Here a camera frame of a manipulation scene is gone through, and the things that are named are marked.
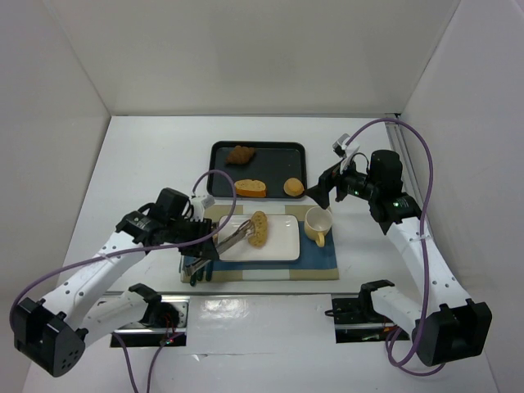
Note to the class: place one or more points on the long bread slice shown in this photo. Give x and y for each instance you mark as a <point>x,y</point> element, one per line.
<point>260,228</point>

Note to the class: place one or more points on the gold fork green handle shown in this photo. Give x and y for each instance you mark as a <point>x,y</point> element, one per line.
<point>193,280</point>

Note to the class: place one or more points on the metal tongs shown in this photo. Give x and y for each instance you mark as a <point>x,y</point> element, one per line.
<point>245,230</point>

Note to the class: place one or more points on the black baking tray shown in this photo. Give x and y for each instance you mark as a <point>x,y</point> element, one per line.
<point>273,164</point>

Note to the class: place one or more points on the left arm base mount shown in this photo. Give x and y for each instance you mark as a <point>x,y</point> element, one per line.
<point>170,322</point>

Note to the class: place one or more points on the dark brown bread piece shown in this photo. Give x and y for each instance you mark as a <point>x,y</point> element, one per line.
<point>240,155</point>

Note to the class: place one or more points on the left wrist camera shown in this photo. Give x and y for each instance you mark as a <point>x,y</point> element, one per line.
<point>199,205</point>

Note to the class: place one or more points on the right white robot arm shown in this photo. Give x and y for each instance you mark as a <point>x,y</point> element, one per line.
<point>448,325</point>

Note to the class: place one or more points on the white rectangular plate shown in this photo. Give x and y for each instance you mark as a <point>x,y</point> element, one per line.
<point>283,243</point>

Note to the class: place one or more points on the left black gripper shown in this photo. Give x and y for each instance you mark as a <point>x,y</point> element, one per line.
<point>198,236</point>

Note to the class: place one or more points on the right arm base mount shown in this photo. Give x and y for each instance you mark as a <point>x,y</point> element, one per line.
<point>352,325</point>

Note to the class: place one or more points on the blue beige placemat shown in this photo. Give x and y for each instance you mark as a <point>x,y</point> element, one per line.
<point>313,264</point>

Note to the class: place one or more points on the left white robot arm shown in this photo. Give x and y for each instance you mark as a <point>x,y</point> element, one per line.
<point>54,331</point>

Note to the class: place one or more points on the round bun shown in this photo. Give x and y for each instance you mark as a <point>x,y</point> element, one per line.
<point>293,187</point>

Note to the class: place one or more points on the orange crust bread slice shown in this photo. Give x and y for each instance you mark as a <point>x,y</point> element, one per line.
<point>251,188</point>

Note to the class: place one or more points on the yellow mug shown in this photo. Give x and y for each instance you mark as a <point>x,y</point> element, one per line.
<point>317,224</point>

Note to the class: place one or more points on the aluminium rail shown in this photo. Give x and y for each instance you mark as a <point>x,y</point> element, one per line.
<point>396,137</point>

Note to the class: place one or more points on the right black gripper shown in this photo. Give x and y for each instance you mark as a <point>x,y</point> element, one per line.
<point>328,182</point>

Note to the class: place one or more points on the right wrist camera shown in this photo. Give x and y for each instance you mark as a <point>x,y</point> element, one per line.
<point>346,150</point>

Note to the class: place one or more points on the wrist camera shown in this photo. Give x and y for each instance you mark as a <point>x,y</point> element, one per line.
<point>346,150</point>
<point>199,205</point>

